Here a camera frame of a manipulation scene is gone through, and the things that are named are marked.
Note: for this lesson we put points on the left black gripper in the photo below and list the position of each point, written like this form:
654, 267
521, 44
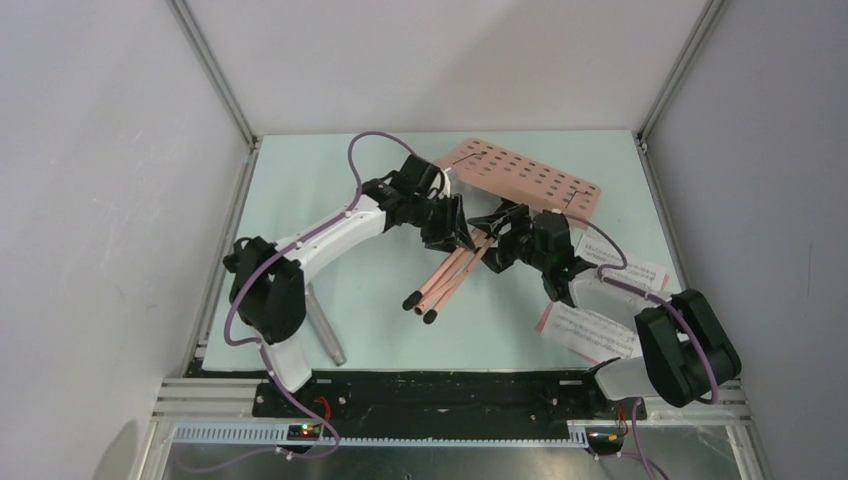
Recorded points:
447, 238

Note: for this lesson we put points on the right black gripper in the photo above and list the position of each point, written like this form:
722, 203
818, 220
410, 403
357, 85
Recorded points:
499, 258

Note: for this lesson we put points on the pink music stand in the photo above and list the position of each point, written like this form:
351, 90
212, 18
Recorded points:
514, 179

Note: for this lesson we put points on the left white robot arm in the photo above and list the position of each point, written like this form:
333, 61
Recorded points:
268, 293

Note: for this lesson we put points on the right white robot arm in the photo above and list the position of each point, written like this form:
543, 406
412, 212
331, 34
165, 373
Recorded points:
686, 354

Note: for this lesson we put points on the pink paper sheet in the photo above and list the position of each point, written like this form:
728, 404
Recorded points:
539, 327

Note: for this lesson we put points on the white sheet music page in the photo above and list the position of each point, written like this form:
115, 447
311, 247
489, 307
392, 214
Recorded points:
591, 336

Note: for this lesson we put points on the grey metal microphone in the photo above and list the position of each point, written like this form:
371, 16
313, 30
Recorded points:
323, 329

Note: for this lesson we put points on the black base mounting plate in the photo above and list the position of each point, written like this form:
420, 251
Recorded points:
451, 403

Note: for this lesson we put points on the right aluminium frame post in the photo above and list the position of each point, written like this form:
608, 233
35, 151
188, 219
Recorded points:
695, 42

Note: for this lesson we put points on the aluminium frame post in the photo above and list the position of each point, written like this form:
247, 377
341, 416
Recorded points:
203, 51
695, 42

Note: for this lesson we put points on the white slotted cable duct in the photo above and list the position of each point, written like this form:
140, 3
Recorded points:
287, 434

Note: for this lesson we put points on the left aluminium frame post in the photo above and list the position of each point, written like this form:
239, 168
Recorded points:
203, 51

